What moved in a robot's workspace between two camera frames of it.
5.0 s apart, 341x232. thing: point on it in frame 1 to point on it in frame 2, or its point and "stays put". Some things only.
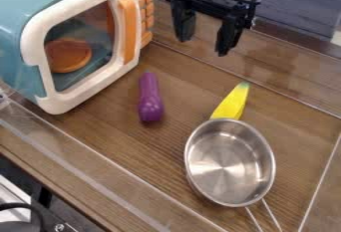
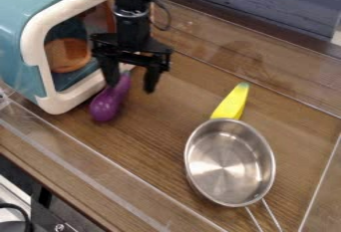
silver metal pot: (229, 162) stays put
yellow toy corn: (230, 106) stays put
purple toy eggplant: (151, 107) to (108, 100)
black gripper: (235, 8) to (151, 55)
